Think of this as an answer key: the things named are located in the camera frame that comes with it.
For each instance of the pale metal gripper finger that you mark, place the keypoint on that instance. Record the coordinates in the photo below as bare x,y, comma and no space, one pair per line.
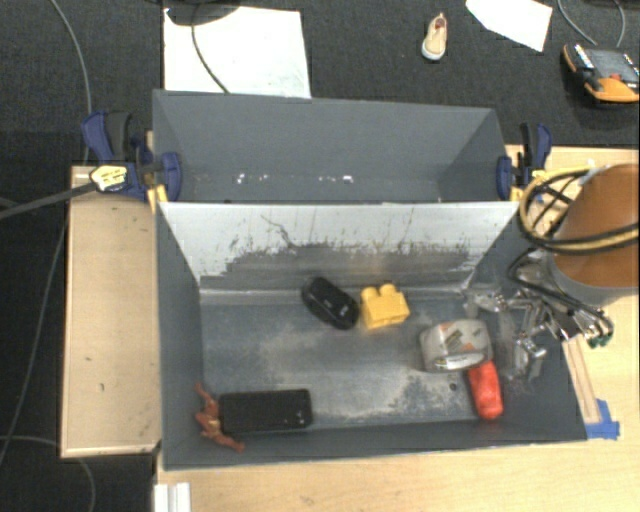
530,356
484,301

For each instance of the red-orange cylinder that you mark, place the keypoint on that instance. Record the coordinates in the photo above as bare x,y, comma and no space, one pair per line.
486,391

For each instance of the yellow toy brick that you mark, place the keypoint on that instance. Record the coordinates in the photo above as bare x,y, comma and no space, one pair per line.
382,307

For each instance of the black computer mouse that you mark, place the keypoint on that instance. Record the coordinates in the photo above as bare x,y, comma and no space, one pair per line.
330,303

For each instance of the grey metal bin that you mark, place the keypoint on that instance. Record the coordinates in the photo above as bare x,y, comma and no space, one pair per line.
310,360

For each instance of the black flat box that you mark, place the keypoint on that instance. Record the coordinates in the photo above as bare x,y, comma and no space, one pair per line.
265,411

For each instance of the red toy figure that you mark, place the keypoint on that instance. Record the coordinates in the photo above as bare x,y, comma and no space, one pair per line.
210,417

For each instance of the pale wood board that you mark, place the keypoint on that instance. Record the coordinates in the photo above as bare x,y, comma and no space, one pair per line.
110,325

